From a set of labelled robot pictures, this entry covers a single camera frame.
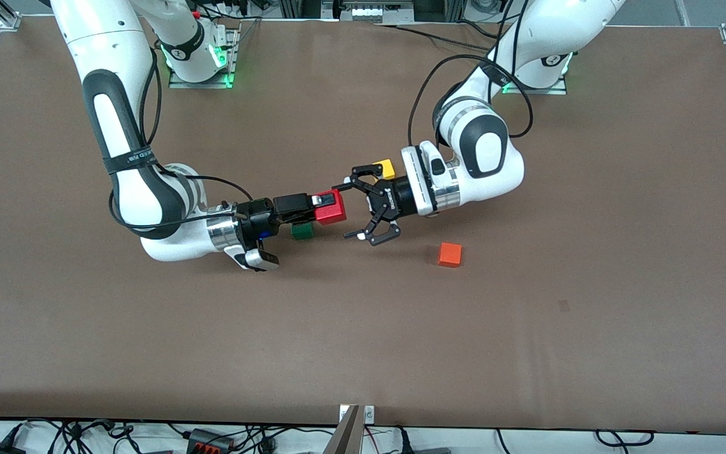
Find red wooden block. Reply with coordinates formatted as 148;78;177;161
313;189;347;226

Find orange wooden block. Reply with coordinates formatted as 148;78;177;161
437;242;463;268

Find grey equipment with connectors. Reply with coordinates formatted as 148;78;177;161
322;0;414;25

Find black box orange connectors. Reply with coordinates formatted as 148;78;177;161
187;428;235;454

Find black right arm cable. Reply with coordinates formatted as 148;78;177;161
108;50;254;229

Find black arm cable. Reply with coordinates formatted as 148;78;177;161
408;0;534;147
108;50;254;229

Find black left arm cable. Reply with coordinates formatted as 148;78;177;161
408;0;534;147

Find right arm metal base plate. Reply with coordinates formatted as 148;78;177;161
169;25;239;89

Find black cable on table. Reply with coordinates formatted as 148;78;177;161
376;24;496;52

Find white bracket plate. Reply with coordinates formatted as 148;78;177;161
339;405;376;423

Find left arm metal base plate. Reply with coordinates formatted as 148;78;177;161
503;60;568;95

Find grey metal post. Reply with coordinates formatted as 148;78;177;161
324;404;362;454

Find black cable tangle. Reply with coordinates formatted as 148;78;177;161
0;417;187;454

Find black looped cable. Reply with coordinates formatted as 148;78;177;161
595;429;655;447

